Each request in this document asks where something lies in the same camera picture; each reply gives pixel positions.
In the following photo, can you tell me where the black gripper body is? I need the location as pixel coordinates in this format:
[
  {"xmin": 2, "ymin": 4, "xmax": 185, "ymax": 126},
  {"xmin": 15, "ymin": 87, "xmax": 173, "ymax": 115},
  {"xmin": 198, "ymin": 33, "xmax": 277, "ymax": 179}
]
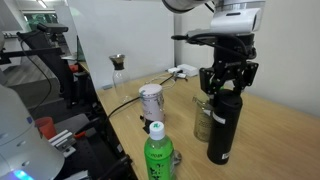
[{"xmin": 211, "ymin": 34, "xmax": 257, "ymax": 89}]

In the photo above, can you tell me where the black thermos bottle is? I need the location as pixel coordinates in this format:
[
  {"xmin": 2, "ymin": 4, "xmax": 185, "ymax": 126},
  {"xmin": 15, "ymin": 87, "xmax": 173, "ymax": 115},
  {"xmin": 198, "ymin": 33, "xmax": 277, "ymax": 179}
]
[{"xmin": 207, "ymin": 89, "xmax": 243, "ymax": 165}]

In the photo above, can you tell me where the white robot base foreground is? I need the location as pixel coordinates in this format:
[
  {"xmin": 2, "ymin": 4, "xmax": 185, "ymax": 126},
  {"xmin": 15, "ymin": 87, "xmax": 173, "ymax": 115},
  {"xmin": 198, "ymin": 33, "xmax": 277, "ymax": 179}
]
[{"xmin": 0, "ymin": 85, "xmax": 65, "ymax": 180}]

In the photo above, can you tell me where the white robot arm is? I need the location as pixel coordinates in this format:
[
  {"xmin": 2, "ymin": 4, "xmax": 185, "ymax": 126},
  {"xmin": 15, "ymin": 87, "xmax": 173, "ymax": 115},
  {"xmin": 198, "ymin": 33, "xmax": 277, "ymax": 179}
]
[{"xmin": 162, "ymin": 0, "xmax": 266, "ymax": 95}]

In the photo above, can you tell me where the large green tea bottle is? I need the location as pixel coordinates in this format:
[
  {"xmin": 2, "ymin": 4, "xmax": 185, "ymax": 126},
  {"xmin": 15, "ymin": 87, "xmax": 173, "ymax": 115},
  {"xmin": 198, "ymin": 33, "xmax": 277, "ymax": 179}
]
[{"xmin": 144, "ymin": 121, "xmax": 176, "ymax": 180}]

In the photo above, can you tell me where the white power strip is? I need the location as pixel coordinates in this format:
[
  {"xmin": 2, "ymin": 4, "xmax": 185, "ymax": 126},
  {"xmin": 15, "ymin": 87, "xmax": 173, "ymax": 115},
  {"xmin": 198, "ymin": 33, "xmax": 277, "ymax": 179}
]
[{"xmin": 178, "ymin": 64, "xmax": 198, "ymax": 77}]

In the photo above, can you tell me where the small silver plug connector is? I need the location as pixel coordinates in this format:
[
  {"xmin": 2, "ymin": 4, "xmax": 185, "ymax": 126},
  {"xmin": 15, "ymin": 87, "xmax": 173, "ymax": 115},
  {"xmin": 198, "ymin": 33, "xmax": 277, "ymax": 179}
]
[{"xmin": 176, "ymin": 73, "xmax": 187, "ymax": 79}]

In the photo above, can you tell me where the white power adapter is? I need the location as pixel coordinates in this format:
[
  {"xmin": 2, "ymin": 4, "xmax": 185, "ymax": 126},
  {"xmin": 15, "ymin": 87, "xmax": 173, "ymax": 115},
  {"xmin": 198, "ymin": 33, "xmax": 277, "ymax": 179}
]
[{"xmin": 167, "ymin": 67, "xmax": 181, "ymax": 74}]

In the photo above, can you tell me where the olive glass jar with lid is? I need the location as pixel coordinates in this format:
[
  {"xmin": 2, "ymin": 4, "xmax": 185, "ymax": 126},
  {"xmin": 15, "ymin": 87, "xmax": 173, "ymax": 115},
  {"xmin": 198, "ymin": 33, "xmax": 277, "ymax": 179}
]
[{"xmin": 193, "ymin": 92, "xmax": 212, "ymax": 142}]

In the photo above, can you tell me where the small shiny metal object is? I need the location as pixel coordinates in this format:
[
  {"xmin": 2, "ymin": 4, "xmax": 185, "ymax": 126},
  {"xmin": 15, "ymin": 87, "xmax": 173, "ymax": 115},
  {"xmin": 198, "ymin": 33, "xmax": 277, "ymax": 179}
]
[{"xmin": 174, "ymin": 150, "xmax": 182, "ymax": 165}]

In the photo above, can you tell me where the glass carafe with metal funnel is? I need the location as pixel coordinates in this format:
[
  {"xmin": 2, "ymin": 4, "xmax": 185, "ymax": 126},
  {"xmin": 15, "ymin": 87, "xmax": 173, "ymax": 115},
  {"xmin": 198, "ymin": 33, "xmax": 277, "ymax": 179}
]
[{"xmin": 109, "ymin": 54, "xmax": 131, "ymax": 104}]

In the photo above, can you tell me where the red cup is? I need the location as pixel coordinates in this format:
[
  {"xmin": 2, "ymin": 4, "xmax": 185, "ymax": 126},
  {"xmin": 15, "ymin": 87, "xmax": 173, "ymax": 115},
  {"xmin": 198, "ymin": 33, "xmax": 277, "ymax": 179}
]
[{"xmin": 35, "ymin": 117, "xmax": 56, "ymax": 140}]

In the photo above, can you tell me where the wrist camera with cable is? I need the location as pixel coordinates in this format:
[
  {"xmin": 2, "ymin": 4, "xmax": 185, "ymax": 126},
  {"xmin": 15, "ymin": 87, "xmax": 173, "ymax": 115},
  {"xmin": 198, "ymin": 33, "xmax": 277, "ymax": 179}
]
[{"xmin": 172, "ymin": 33, "xmax": 248, "ymax": 56}]

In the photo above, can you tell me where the black cable across table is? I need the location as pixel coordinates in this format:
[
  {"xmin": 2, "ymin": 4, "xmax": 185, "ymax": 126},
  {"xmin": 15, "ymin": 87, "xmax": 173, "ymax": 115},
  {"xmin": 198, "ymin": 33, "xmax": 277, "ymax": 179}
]
[{"xmin": 76, "ymin": 73, "xmax": 176, "ymax": 134}]

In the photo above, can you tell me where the white coiled cable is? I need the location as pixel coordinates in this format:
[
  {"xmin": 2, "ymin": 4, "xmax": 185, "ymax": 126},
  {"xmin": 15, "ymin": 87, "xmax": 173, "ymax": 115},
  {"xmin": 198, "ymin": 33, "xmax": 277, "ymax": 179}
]
[{"xmin": 144, "ymin": 73, "xmax": 178, "ymax": 90}]

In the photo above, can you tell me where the silver aluminium bracket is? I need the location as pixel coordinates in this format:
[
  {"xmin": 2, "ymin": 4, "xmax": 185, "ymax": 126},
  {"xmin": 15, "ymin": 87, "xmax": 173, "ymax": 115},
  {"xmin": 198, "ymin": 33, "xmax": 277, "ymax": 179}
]
[{"xmin": 49, "ymin": 130, "xmax": 76, "ymax": 158}]

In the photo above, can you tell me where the black camera tripod stand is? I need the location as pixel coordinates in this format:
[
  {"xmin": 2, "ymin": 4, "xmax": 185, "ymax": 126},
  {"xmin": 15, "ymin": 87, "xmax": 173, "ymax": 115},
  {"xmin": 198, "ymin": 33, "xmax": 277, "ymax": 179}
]
[{"xmin": 0, "ymin": 30, "xmax": 77, "ymax": 108}]

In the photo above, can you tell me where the black camera on stand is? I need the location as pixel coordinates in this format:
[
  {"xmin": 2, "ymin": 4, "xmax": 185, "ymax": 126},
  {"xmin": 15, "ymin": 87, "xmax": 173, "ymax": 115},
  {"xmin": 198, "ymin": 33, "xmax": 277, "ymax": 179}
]
[{"xmin": 37, "ymin": 23, "xmax": 68, "ymax": 33}]

